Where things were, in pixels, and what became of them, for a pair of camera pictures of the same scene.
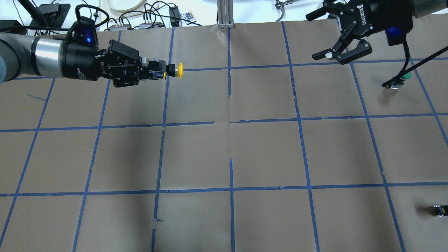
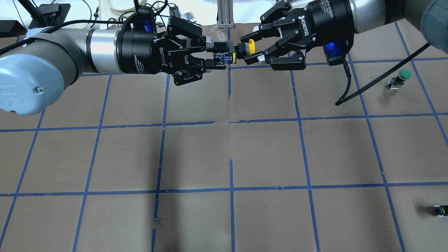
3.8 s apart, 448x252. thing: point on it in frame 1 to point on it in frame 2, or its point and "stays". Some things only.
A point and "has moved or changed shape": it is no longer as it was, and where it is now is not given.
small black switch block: [440, 211] stays
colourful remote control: [188, 15] stays
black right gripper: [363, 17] to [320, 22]
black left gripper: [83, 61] to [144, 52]
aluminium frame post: [225, 14] stays
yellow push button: [174, 70] has moved or changed shape
